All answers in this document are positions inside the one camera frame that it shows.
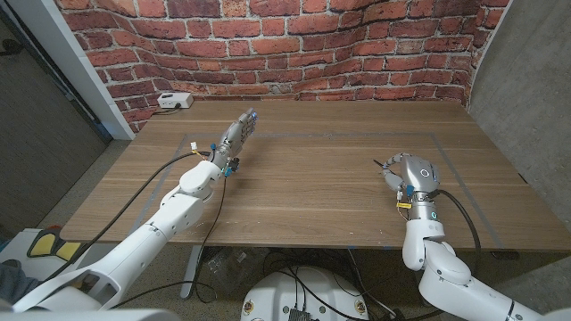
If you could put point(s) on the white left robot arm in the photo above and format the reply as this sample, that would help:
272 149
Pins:
147 236

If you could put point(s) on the grey table leg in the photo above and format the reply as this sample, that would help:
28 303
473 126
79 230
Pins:
191 272

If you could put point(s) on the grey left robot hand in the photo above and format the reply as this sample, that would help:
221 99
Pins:
233 138

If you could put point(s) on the clear plastic bag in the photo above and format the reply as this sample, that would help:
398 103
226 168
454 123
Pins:
229 267

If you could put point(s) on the person's leg in jeans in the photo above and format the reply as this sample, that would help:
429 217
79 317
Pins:
15 283

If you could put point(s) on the black tweezer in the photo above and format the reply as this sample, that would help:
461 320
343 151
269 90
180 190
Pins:
379 164

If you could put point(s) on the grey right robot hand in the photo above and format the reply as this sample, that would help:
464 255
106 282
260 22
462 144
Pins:
417 176

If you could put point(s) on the red brick print backdrop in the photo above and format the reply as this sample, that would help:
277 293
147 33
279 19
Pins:
285 49

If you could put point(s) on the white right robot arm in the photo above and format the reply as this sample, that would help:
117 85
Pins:
446 272

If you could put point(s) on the white pillar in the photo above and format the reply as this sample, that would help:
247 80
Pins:
71 62

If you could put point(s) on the black and yellow shoe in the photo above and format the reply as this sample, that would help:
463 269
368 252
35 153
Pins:
44 244

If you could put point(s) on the white power box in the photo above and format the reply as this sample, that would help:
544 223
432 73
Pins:
175 100

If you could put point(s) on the white floor platform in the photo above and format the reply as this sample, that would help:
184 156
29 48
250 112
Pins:
18 249

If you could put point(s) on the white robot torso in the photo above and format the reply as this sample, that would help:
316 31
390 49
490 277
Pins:
303 294

